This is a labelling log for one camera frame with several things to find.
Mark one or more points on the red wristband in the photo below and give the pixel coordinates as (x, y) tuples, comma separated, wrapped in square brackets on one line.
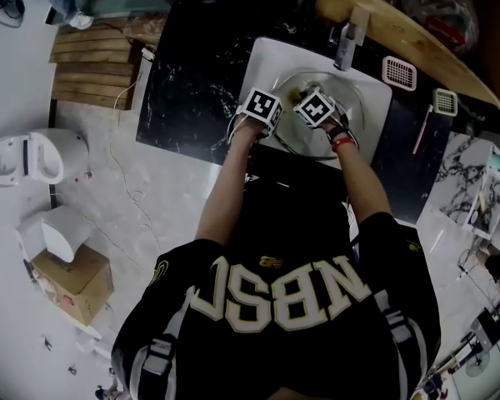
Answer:
[(342, 143)]

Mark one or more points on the small red capped fitting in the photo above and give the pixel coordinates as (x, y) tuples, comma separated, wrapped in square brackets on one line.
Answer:
[(83, 175)]

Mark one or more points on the pink slotted soap dish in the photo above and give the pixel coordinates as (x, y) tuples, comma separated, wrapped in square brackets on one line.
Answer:
[(399, 73)]

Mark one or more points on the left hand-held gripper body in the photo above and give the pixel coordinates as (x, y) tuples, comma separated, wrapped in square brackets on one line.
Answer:
[(260, 108)]

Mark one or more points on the white toilet bowl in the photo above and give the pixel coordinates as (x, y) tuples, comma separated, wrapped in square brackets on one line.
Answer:
[(46, 156)]

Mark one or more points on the person's right forearm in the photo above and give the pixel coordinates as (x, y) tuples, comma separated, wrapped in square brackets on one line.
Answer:
[(364, 181)]

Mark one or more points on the chrome sink faucet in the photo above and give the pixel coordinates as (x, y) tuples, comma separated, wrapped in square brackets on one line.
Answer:
[(350, 40)]

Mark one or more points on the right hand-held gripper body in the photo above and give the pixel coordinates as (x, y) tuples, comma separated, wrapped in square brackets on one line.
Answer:
[(314, 108)]

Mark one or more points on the white power strip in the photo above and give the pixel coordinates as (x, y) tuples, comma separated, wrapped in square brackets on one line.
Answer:
[(148, 53)]

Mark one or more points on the large open cardboard box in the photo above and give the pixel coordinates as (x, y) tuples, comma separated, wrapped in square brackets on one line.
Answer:
[(400, 27)]

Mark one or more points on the black lettered jersey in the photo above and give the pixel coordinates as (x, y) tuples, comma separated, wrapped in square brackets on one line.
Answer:
[(283, 306)]

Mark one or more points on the white veined marble cabinet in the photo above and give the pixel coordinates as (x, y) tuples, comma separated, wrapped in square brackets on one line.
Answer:
[(458, 173)]

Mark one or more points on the white ceramic sink basin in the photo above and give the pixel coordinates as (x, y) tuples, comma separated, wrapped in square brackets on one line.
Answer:
[(266, 56)]

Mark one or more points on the black wristwatch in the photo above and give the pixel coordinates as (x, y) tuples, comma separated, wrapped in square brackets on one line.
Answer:
[(337, 133)]

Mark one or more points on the clear plastic bag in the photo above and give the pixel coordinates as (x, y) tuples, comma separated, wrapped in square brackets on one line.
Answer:
[(441, 11)]

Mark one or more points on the person's left forearm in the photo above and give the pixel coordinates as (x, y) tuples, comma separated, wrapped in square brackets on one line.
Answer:
[(225, 190)]

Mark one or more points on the small closed cardboard box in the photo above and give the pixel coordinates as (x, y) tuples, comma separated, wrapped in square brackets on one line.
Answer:
[(79, 281)]

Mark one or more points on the wooden pallet steps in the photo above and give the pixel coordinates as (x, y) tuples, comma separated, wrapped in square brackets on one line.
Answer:
[(91, 65)]

